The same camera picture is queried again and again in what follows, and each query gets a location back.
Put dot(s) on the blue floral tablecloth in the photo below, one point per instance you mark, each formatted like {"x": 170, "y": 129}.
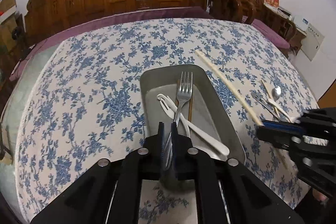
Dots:
{"x": 86, "y": 103}

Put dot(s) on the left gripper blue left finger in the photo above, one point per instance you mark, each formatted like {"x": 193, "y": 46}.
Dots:
{"x": 110, "y": 191}

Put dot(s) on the white slotted plastic spoon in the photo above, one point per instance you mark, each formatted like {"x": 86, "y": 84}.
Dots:
{"x": 170, "y": 109}

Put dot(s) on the red gift box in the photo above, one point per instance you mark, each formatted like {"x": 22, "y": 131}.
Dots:
{"x": 272, "y": 4}

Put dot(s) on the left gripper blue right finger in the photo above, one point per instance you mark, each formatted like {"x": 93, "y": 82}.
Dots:
{"x": 227, "y": 191}

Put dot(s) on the person's right hand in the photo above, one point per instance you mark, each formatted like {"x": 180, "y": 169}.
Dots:
{"x": 319, "y": 196}

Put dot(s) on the large cardboard box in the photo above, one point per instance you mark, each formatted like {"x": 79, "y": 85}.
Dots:
{"x": 7, "y": 43}

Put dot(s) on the dark steel spork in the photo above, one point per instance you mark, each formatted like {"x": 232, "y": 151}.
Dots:
{"x": 260, "y": 100}

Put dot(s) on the purple sofa cushion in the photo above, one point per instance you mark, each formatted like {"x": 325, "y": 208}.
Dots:
{"x": 54, "y": 40}

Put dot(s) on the small steel spoon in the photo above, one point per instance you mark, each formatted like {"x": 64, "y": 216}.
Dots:
{"x": 276, "y": 93}

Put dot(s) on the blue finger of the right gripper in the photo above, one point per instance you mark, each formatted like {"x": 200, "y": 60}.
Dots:
{"x": 280, "y": 124}
{"x": 278, "y": 135}

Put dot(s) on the wooden side table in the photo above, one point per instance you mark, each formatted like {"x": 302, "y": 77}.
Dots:
{"x": 285, "y": 28}

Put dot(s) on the brown cardboard sheet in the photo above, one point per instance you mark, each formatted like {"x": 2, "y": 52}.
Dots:
{"x": 329, "y": 98}

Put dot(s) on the purple armchair cushion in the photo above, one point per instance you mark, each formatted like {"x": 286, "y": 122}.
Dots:
{"x": 270, "y": 34}

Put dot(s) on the white plastic fork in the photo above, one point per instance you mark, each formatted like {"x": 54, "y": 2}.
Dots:
{"x": 219, "y": 146}

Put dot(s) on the steel fork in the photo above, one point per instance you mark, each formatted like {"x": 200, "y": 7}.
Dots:
{"x": 184, "y": 93}

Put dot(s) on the white wall panel cover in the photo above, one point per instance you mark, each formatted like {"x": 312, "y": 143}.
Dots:
{"x": 312, "y": 42}

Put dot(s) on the grey metal tray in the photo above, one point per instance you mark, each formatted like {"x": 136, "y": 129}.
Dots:
{"x": 205, "y": 109}

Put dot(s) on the light bamboo chopstick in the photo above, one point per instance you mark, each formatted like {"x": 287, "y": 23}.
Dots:
{"x": 233, "y": 90}
{"x": 269, "y": 95}

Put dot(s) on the white ceramic soup spoon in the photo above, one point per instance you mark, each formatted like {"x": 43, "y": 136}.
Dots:
{"x": 277, "y": 106}

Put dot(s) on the dark wooden chopstick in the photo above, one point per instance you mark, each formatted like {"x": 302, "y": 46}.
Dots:
{"x": 190, "y": 104}

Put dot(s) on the cardboard box top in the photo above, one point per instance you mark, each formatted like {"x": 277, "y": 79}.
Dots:
{"x": 6, "y": 5}

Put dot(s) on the white router box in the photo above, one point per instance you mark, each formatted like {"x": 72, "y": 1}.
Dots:
{"x": 301, "y": 22}

